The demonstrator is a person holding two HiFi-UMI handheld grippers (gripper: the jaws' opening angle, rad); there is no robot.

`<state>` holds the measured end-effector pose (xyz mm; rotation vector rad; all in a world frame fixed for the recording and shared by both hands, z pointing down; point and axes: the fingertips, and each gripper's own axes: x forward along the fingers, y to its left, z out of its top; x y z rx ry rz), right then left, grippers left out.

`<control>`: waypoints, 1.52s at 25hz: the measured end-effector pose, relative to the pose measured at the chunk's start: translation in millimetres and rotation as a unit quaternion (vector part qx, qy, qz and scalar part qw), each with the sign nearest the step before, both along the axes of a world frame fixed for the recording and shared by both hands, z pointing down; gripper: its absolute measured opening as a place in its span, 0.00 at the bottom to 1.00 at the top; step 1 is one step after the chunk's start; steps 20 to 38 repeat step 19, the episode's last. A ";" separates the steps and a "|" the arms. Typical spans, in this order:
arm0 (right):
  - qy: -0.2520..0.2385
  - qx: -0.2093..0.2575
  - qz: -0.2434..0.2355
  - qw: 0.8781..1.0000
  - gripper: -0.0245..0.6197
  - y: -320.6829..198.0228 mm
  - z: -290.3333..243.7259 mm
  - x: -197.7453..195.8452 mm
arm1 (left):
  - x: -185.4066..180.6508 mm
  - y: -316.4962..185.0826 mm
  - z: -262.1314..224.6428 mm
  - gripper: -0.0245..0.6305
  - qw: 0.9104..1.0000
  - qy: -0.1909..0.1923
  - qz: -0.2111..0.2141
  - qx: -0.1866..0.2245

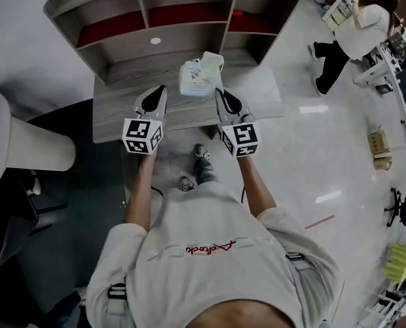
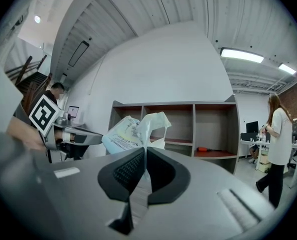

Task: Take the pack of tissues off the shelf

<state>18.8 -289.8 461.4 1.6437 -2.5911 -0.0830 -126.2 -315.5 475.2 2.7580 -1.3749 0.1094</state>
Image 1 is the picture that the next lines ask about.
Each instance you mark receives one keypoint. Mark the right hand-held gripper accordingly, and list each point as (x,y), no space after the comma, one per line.
(245,137)

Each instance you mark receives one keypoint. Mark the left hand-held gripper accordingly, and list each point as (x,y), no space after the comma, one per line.
(139,133)

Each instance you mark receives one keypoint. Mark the grey wooden shelf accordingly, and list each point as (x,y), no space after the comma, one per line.
(128,63)

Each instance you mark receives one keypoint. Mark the person's right forearm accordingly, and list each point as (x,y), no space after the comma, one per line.
(257,190)

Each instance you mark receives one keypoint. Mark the person's left forearm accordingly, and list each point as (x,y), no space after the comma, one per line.
(141,190)

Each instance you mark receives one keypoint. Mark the person's grey shoe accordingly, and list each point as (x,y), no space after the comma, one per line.
(202,151)
(188,184)

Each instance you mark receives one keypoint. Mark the white round disc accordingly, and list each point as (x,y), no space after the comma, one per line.
(155,40)

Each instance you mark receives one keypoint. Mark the person's jeans leg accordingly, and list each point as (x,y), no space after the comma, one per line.
(205,173)

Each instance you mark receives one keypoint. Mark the white ribbed cylinder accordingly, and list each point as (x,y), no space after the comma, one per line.
(32,138)

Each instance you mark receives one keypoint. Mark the red floor tape strip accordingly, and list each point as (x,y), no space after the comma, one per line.
(320,221)

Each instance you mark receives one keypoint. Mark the person's beige shirt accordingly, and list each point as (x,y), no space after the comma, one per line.
(196,251)

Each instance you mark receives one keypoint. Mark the white table with clutter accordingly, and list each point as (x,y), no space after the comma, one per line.
(339,2)

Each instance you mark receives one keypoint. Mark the brown cardboard box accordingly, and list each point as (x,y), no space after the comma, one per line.
(383,162)
(379,140)

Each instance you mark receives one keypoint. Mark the long white desk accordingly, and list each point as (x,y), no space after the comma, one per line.
(394,67)

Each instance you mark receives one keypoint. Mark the yellow-green foam block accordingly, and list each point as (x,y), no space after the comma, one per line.
(399,263)

